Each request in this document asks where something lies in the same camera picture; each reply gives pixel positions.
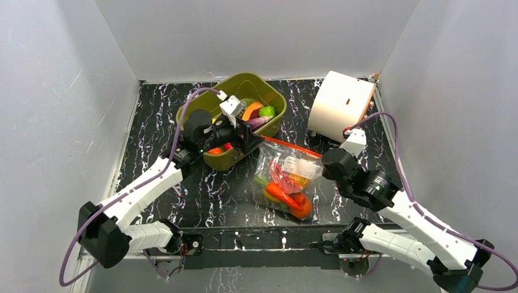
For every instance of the red toy chili pepper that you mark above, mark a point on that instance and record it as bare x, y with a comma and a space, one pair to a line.
289, 182

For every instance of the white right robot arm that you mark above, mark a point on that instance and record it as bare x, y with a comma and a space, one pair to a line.
454, 264

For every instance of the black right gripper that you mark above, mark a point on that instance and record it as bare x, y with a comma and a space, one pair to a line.
333, 162

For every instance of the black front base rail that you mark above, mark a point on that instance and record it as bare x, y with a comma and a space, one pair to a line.
265, 246

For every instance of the orange toy papaya slice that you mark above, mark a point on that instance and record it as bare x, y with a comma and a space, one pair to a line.
252, 111

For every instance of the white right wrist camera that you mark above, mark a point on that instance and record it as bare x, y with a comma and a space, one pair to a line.
355, 141

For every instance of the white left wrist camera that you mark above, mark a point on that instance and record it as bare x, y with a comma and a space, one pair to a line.
230, 106

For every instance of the orange toy fruit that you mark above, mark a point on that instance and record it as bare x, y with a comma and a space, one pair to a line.
306, 204

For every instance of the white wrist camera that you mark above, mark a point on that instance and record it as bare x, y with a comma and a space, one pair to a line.
230, 106
355, 141

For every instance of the green toy lime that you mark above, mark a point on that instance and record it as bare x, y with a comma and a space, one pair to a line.
267, 111

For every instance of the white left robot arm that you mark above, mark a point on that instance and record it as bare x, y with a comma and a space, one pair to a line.
106, 231

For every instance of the purple toy eggplant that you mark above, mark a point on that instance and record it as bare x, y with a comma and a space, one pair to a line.
259, 122

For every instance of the clear zip bag orange zipper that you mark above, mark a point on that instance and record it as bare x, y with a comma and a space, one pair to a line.
292, 158

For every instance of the white cylindrical appliance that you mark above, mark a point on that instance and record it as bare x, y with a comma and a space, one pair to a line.
341, 101

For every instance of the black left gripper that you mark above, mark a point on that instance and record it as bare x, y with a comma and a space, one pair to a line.
249, 140

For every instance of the red toy tomato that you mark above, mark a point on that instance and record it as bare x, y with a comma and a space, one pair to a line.
216, 151

